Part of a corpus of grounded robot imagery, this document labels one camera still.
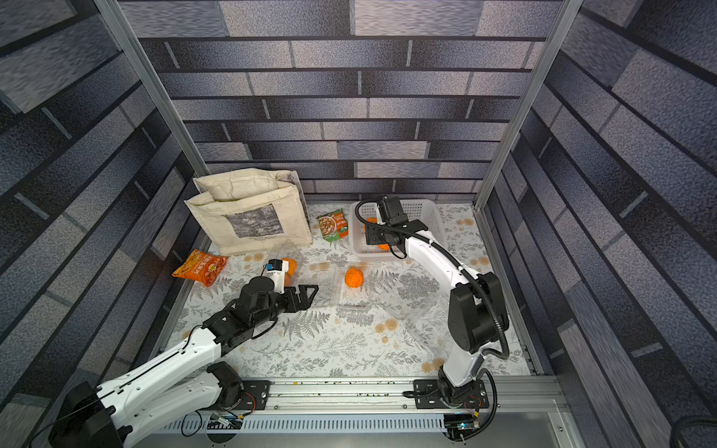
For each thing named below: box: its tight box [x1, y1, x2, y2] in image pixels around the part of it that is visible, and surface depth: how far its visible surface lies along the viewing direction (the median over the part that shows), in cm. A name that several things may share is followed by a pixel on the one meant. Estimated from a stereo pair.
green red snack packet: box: [315, 208, 350, 242], surface depth 112 cm
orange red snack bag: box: [171, 248, 229, 288], surface depth 97 cm
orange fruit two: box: [344, 267, 365, 289], surface depth 94 cm
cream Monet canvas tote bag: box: [183, 168, 313, 257], surface depth 94 cm
